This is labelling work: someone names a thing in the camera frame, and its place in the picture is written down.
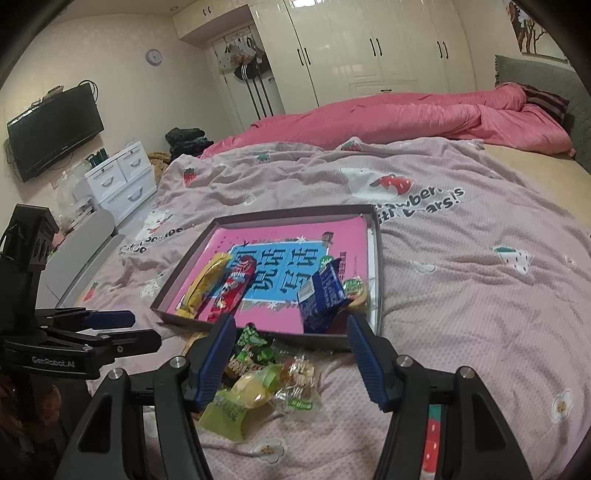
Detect black and green snack packet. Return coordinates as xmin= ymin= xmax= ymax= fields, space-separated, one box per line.
xmin=225 ymin=323 xmax=279 ymax=380

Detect gold snack packet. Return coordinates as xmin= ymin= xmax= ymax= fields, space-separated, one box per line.
xmin=174 ymin=251 xmax=232 ymax=320

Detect red snack packet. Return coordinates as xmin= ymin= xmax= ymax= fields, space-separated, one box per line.
xmin=206 ymin=255 xmax=258 ymax=324

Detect cream wardrobe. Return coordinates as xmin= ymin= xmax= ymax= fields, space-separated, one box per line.
xmin=174 ymin=0 xmax=477 ymax=132

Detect dark striped pillow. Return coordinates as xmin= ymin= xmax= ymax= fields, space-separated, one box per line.
xmin=521 ymin=85 xmax=571 ymax=126

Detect white drawer cabinet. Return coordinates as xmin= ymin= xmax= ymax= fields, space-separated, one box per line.
xmin=73 ymin=140 xmax=158 ymax=228

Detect tree wall picture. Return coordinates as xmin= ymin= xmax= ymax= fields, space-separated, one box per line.
xmin=507 ymin=0 xmax=572 ymax=62

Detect beige bedsheet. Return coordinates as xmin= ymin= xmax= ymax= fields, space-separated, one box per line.
xmin=479 ymin=142 xmax=591 ymax=197

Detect clear cookie packet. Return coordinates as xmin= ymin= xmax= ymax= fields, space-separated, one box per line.
xmin=271 ymin=352 xmax=321 ymax=412

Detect yellow pastry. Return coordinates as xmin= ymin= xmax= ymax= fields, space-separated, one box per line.
xmin=230 ymin=364 xmax=286 ymax=410

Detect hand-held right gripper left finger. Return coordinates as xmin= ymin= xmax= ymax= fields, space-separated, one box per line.
xmin=60 ymin=314 xmax=238 ymax=480

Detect pink quilt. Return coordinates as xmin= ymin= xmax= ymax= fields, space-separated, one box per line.
xmin=198 ymin=82 xmax=576 ymax=160

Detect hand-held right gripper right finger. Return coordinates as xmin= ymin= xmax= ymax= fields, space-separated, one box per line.
xmin=346 ymin=314 xmax=523 ymax=480

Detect grey chair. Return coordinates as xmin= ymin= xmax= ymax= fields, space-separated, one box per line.
xmin=36 ymin=209 xmax=126 ymax=311

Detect black television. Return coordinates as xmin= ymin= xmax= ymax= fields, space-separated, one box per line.
xmin=6 ymin=85 xmax=105 ymax=184

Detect shallow dark cardboard box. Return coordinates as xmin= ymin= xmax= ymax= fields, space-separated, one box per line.
xmin=150 ymin=203 xmax=385 ymax=354

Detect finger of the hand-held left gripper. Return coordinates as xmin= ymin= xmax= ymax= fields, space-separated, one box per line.
xmin=32 ymin=308 xmax=136 ymax=331
xmin=46 ymin=328 xmax=163 ymax=359

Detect pink and blue book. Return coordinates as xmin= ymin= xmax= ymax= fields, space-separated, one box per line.
xmin=173 ymin=217 xmax=373 ymax=336

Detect hanging hats and bags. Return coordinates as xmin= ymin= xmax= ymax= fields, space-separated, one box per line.
xmin=221 ymin=38 xmax=267 ymax=82

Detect strawberry printed blanket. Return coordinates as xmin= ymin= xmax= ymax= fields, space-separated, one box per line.
xmin=76 ymin=137 xmax=591 ymax=480

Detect blue cookie packet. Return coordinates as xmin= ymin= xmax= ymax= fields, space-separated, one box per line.
xmin=296 ymin=257 xmax=352 ymax=334

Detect grey padded headboard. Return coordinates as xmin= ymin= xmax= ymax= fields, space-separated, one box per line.
xmin=493 ymin=54 xmax=591 ymax=172

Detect light green snack packet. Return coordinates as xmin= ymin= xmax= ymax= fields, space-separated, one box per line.
xmin=198 ymin=389 xmax=260 ymax=445

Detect pile of dark clothes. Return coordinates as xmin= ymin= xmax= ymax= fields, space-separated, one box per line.
xmin=165 ymin=126 xmax=215 ymax=158

